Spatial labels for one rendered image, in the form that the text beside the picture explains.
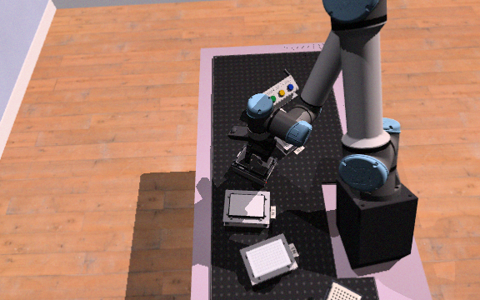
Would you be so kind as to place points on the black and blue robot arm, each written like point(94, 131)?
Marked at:
point(353, 47)

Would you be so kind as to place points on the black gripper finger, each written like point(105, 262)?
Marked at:
point(251, 160)

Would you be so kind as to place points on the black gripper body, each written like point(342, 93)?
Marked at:
point(263, 148)

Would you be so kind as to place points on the white button panel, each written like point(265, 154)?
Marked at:
point(283, 92)

